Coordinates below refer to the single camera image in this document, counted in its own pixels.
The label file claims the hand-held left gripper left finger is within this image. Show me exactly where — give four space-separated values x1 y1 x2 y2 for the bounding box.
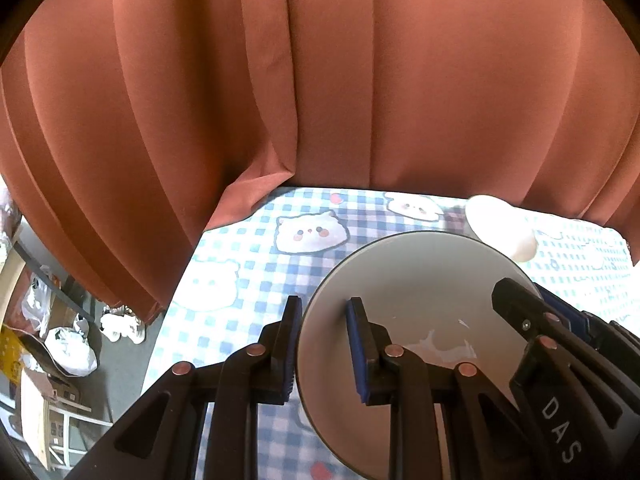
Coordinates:
65 296 304 480

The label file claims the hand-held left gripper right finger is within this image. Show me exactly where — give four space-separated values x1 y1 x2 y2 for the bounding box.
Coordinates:
345 297 546 480

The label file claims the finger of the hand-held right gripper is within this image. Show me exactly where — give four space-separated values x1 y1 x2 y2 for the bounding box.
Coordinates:
491 277 568 361
532 282 601 341

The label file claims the white round plate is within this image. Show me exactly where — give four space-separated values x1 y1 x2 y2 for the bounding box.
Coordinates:
296 231 541 480

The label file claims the clear plastic bag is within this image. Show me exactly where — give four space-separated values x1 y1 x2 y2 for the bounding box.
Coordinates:
22 270 63 333

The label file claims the orange curtain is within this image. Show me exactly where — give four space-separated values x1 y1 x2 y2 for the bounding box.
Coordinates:
0 0 640 323

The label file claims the cardboard box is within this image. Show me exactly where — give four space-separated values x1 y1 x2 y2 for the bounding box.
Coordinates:
15 375 83 467

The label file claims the blue checkered cartoon tablecloth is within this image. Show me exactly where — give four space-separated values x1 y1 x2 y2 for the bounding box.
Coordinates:
140 186 640 480

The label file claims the white plastic bag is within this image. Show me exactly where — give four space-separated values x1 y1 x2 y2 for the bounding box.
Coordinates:
44 325 98 376

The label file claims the white shoe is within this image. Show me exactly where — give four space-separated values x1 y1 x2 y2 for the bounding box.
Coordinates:
122 316 147 345
100 307 127 343

